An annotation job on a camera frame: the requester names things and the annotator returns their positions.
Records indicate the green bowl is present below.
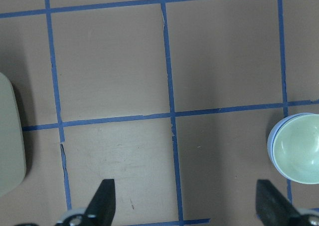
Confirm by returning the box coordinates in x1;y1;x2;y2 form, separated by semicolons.
273;114;319;185

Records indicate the clear plastic lidded container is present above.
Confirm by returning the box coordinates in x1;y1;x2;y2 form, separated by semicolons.
0;73;26;196

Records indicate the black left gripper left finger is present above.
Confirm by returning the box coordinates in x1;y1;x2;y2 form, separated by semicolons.
56;179;116;226

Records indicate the blue bowl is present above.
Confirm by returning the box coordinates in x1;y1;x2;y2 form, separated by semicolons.
267;112;314;181

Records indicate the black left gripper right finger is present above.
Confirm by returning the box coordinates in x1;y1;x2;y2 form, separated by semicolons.
256;179;319;226

